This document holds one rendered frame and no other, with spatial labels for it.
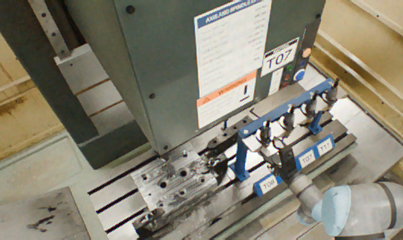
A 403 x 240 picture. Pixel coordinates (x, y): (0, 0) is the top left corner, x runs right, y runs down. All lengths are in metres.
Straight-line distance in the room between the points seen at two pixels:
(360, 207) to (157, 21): 0.61
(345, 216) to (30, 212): 1.47
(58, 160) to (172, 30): 1.64
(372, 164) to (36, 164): 1.84
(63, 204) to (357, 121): 1.59
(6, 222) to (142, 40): 1.45
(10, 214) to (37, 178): 0.31
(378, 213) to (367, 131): 1.02
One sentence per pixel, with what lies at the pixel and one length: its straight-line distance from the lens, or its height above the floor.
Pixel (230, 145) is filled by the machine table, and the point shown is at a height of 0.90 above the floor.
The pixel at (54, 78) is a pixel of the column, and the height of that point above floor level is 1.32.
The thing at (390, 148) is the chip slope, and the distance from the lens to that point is 1.83.
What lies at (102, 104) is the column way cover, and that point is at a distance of 1.51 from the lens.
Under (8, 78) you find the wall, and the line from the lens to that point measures 1.80.
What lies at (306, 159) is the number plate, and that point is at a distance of 1.52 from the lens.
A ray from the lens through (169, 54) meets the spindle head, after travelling 0.55.
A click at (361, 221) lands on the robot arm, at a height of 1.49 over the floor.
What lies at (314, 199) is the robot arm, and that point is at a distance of 1.15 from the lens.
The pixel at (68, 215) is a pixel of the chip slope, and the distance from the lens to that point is 1.83.
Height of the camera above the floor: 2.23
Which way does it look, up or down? 55 degrees down
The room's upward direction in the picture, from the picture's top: 3 degrees counter-clockwise
